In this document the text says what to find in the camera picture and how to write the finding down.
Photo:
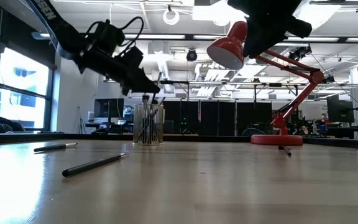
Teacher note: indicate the dark office desk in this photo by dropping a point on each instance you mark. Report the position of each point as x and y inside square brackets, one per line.
[346, 132]
[117, 126]

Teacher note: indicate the black computer monitor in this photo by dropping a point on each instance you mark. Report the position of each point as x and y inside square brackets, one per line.
[109, 109]
[340, 110]

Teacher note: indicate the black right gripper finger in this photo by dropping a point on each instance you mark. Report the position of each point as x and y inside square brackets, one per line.
[251, 43]
[269, 43]

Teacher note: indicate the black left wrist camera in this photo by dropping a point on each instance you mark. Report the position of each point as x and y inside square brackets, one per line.
[133, 56]

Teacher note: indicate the thin dark makeup brush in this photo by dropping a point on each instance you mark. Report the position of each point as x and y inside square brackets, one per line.
[54, 147]

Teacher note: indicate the small pen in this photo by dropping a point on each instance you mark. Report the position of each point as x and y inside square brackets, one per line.
[286, 151]

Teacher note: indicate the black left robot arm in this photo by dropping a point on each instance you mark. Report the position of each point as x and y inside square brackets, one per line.
[57, 28]

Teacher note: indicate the black ceiling spotlight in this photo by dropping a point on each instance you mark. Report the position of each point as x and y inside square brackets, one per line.
[191, 56]

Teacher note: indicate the black aluminium table frame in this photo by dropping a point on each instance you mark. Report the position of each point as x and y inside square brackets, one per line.
[197, 137]

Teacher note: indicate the black pen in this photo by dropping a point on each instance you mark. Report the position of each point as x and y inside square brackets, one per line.
[92, 164]

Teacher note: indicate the large glass window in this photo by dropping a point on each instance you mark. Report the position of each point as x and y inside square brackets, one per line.
[23, 81]

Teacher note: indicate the red desk lamp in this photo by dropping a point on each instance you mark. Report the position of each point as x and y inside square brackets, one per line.
[228, 46]

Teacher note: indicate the black partition panel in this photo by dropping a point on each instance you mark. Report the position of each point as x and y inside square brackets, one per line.
[217, 118]
[253, 116]
[182, 118]

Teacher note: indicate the black bag pile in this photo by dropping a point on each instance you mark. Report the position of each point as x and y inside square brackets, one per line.
[2, 126]

